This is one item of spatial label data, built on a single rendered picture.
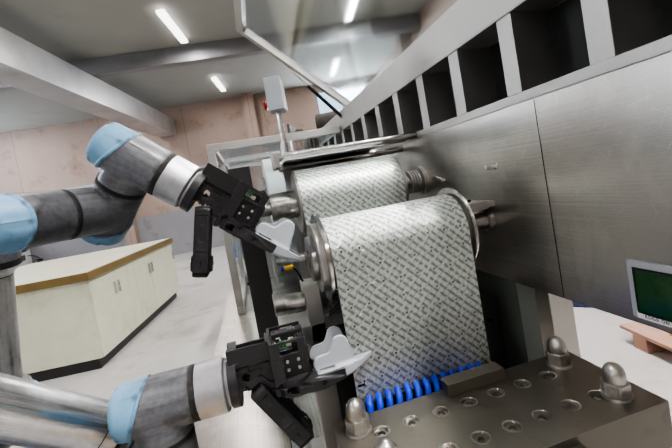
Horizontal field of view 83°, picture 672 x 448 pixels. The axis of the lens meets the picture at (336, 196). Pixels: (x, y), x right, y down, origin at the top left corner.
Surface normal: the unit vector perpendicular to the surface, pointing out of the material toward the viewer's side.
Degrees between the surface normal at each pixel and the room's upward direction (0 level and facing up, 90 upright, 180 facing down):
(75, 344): 90
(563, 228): 90
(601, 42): 90
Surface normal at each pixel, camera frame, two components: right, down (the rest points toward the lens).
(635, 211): -0.96, 0.18
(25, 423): 0.66, -0.02
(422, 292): 0.22, 0.00
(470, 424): -0.18, -0.98
